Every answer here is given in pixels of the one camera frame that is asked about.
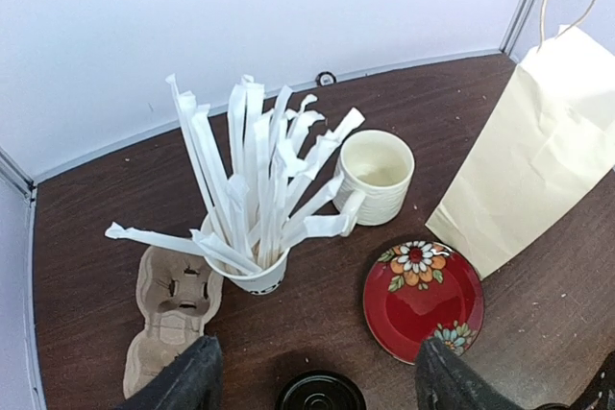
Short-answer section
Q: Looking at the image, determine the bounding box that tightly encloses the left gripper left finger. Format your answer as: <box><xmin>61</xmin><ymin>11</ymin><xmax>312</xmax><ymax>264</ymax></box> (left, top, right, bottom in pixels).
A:
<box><xmin>115</xmin><ymin>336</ymin><xmax>223</xmax><ymax>410</ymax></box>

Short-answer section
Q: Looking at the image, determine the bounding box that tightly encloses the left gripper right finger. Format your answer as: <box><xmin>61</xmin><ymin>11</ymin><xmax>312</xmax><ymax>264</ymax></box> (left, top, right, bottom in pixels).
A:
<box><xmin>415</xmin><ymin>338</ymin><xmax>521</xmax><ymax>410</ymax></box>

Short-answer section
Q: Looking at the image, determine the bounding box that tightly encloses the cardboard cup carrier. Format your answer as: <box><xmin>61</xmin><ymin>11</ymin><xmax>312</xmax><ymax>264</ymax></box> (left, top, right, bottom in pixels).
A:
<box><xmin>123</xmin><ymin>246</ymin><xmax>224</xmax><ymax>398</ymax></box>

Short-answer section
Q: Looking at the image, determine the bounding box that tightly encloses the cream paper bag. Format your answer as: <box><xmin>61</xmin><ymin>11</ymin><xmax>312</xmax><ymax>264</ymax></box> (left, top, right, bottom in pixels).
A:
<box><xmin>426</xmin><ymin>21</ymin><xmax>614</xmax><ymax>277</ymax></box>

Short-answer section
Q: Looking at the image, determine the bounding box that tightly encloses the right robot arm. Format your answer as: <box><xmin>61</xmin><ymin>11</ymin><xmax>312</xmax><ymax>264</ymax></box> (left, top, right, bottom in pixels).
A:
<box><xmin>536</xmin><ymin>351</ymin><xmax>615</xmax><ymax>410</ymax></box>

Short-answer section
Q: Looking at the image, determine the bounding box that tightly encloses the red floral plate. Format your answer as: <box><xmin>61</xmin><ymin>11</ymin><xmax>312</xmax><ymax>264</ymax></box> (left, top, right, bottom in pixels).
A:
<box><xmin>362</xmin><ymin>240</ymin><xmax>484</xmax><ymax>364</ymax></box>

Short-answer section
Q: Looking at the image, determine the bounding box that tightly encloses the white cup holding straws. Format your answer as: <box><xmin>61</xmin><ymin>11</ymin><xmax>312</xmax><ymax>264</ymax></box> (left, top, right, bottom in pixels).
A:
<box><xmin>205</xmin><ymin>223</ymin><xmax>290</xmax><ymax>296</ymax></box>

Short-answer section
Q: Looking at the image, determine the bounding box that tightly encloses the stack of black lids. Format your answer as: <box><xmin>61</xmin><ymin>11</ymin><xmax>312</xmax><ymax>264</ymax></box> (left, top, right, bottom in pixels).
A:
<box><xmin>275</xmin><ymin>371</ymin><xmax>367</xmax><ymax>410</ymax></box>

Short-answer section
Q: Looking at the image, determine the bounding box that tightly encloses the wrapped white straws bundle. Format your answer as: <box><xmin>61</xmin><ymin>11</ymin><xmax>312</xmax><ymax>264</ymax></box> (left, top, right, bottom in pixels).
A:
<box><xmin>105</xmin><ymin>75</ymin><xmax>364</xmax><ymax>277</ymax></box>

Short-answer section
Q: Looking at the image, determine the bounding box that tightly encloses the cream ceramic mug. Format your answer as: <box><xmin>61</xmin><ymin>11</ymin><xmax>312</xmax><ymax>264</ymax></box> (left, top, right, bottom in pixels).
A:
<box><xmin>332</xmin><ymin>130</ymin><xmax>415</xmax><ymax>237</ymax></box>

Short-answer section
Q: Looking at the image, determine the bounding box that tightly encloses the left corner metal post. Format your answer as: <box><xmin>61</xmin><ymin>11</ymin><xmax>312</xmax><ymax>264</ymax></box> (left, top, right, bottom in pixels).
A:
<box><xmin>0</xmin><ymin>148</ymin><xmax>37</xmax><ymax>203</ymax></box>

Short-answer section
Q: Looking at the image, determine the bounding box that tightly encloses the corner metal post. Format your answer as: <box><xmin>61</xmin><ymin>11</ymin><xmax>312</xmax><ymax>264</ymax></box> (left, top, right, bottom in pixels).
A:
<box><xmin>0</xmin><ymin>148</ymin><xmax>37</xmax><ymax>203</ymax></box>
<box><xmin>497</xmin><ymin>0</ymin><xmax>561</xmax><ymax>56</ymax></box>

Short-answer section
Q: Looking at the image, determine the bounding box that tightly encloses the black wall grommet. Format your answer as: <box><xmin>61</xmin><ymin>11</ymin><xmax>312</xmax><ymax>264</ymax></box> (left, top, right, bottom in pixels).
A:
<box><xmin>315</xmin><ymin>71</ymin><xmax>337</xmax><ymax>87</ymax></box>

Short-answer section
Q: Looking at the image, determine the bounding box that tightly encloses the right corner metal post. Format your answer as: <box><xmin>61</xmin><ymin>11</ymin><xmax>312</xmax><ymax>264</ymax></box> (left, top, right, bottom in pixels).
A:
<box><xmin>497</xmin><ymin>0</ymin><xmax>561</xmax><ymax>56</ymax></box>

